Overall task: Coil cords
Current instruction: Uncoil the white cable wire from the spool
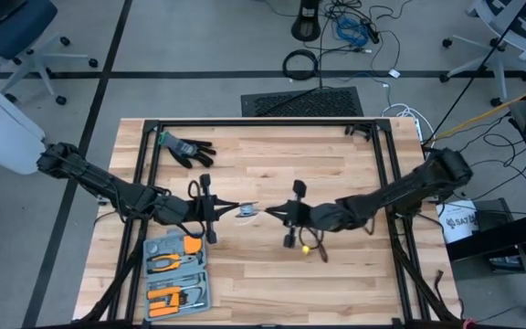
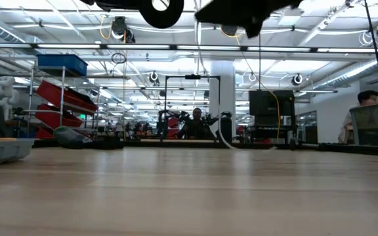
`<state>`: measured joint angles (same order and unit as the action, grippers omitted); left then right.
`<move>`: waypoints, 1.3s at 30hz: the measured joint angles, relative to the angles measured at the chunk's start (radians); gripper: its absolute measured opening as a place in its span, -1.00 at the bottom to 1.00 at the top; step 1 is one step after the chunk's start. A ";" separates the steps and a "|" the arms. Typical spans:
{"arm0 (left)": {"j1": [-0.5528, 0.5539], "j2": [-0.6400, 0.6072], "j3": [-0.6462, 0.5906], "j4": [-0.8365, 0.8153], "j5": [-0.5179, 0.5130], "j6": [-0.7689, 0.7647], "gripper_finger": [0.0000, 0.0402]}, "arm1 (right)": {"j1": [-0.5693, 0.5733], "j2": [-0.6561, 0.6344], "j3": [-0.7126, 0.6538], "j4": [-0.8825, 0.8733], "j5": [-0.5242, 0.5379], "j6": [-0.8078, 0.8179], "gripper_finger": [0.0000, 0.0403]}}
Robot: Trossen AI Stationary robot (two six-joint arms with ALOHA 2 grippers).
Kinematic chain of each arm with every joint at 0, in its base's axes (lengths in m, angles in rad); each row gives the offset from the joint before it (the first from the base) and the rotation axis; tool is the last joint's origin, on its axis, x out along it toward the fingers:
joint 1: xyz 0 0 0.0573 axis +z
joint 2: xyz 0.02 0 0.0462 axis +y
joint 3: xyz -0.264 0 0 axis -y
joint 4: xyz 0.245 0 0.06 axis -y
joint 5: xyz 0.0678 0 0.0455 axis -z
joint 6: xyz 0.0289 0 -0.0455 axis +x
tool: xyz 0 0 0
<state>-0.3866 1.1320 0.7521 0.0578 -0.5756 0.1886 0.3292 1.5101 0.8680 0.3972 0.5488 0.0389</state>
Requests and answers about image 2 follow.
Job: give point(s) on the seated person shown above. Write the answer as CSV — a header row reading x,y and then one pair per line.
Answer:
x,y
196,126

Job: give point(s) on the white square column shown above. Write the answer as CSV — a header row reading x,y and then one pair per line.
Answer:
x,y
222,88

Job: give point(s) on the black monitor on cart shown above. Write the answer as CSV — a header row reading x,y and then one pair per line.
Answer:
x,y
271,103

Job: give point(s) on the grey tool case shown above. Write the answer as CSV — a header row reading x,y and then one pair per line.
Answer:
x,y
2,152

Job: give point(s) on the long light bar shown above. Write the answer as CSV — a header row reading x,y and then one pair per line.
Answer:
x,y
208,47

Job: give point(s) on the black stand base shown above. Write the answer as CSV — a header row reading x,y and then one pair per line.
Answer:
x,y
225,132

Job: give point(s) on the white ceiling box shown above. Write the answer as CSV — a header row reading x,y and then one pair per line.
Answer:
x,y
290,16

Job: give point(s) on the blue plastic bin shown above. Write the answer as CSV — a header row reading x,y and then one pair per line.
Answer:
x,y
62,64

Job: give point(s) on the thin black vertical pole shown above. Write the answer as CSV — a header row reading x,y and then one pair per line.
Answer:
x,y
259,59

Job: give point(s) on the red plastic bin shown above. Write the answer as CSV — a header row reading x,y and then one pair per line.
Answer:
x,y
54,118
62,96
44,133

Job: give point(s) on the metal shelf rack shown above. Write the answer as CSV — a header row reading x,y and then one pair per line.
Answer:
x,y
62,85

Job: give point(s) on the black table frame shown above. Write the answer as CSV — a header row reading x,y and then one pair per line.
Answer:
x,y
149,144

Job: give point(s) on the grey mesh office chair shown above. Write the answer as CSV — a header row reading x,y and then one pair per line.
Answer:
x,y
372,124

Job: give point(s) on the distant black gantry frame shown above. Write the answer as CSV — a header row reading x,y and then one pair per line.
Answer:
x,y
192,77

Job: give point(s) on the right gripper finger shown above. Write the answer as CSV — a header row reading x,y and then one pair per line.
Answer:
x,y
225,11

